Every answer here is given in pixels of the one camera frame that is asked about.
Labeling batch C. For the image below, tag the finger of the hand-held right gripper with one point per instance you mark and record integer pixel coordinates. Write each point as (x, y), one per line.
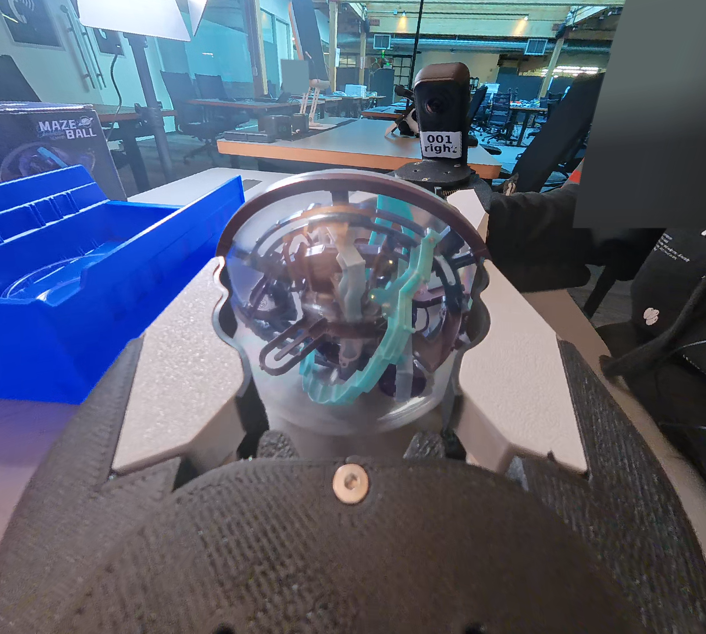
(472, 209)

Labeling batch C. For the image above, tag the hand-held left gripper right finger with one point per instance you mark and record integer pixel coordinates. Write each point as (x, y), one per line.
(519, 391)

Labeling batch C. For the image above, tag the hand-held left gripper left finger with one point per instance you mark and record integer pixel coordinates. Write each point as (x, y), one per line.
(177, 391)

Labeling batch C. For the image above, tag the clear maze ball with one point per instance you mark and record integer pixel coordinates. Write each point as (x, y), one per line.
(353, 303)

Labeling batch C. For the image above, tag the person's right forearm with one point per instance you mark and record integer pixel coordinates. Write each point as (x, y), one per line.
(552, 237)

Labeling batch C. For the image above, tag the maze ball box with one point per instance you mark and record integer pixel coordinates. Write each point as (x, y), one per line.
(61, 148)

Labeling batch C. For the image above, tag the black fabric panel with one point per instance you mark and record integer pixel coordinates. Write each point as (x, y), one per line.
(557, 137)

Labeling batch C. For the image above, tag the wooden edged desk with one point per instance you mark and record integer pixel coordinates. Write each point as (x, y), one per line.
(331, 143)

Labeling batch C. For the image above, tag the blue plastic tray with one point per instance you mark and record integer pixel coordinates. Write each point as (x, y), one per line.
(99, 270)

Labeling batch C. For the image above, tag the person's black clothing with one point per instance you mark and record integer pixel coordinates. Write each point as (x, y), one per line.
(662, 347)

